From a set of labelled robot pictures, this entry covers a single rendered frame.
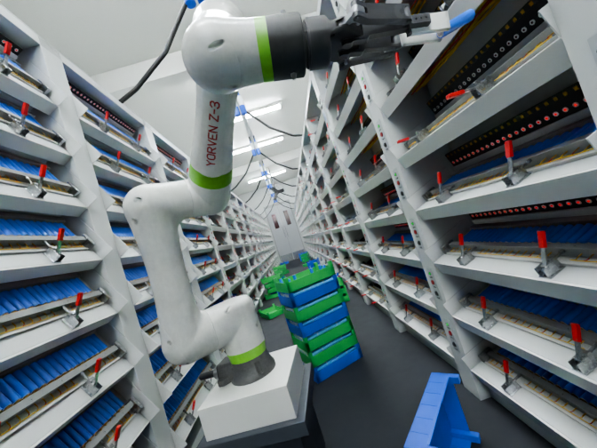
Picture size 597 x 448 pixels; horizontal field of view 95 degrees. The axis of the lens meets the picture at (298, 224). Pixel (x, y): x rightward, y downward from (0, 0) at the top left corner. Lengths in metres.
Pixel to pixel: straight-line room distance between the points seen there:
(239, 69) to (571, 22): 0.47
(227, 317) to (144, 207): 0.40
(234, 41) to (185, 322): 0.68
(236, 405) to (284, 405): 0.13
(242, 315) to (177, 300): 0.20
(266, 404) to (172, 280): 0.43
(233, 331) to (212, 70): 0.70
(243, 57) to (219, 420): 0.88
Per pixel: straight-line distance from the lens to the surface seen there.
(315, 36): 0.51
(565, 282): 0.73
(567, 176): 0.63
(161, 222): 0.79
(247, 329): 0.93
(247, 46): 0.49
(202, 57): 0.49
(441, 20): 0.60
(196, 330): 0.89
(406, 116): 1.15
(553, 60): 0.63
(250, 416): 0.93
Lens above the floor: 0.74
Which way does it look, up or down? 3 degrees up
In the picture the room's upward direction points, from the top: 18 degrees counter-clockwise
